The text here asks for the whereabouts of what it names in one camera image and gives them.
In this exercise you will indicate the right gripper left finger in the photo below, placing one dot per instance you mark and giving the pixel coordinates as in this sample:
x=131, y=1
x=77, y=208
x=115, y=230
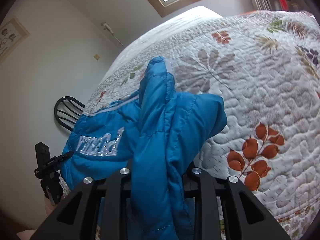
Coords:
x=92, y=203

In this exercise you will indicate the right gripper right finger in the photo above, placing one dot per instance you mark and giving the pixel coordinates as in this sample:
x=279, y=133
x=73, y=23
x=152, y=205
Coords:
x=229, y=205

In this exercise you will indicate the blue puffer jacket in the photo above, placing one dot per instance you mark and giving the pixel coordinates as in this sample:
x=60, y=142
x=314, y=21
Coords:
x=160, y=131

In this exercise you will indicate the floral quilted bedspread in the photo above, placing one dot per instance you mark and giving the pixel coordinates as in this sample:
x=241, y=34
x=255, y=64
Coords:
x=265, y=67

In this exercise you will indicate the yellow wall switch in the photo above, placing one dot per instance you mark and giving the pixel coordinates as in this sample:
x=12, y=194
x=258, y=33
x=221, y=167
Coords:
x=97, y=57

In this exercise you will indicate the framed wall picture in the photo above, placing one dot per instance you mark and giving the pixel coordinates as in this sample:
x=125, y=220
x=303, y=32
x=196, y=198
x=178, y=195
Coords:
x=12, y=34

